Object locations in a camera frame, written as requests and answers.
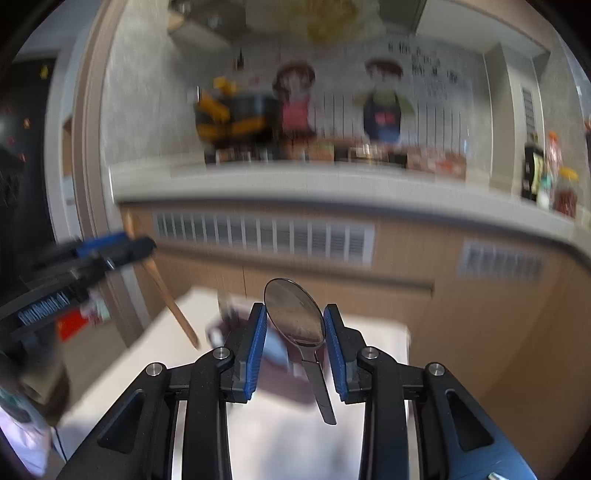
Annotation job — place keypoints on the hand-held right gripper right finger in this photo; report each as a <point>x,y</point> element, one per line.
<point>333,355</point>

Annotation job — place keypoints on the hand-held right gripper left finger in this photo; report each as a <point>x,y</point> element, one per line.
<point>256,355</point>

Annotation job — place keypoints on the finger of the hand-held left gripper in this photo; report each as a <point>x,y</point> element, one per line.
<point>134,249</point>
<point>101,243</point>

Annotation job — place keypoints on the brown plastic utensil container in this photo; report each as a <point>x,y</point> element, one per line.
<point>281,383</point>

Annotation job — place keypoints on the wooden chopstick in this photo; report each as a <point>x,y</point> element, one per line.
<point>178,314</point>

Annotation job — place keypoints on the red packet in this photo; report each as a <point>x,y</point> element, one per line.
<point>74,323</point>

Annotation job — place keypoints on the cream table cloth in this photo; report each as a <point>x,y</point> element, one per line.
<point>277,443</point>

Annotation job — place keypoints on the long grey vent grille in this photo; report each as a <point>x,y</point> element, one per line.
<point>263,235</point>

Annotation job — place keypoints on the black refrigerator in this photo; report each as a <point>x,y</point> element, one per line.
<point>18,147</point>

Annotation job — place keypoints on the black and yellow cookware stack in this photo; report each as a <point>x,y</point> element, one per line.
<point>231,120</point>

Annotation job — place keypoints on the beige kitchen countertop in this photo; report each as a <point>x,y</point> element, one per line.
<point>323,189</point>

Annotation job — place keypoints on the short grey vent grille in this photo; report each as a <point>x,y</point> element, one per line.
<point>501,261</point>

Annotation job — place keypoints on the row of small containers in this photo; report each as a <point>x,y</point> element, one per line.
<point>332,154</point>

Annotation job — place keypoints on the small dark bottle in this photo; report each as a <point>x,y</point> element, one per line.
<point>240,59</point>

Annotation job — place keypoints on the range hood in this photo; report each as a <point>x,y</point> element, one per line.
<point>203,21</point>

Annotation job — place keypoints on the small teal capped bottle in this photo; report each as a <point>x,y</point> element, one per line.
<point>545,193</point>

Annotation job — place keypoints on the black packet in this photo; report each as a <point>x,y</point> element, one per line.
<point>531,170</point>

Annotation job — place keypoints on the jar with yellow lid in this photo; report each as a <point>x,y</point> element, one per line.
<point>565,194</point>

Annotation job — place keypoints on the cartoon wall poster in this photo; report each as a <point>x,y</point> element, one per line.
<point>415,92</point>

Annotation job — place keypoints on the narrow wall grille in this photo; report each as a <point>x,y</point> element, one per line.
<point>528,110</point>

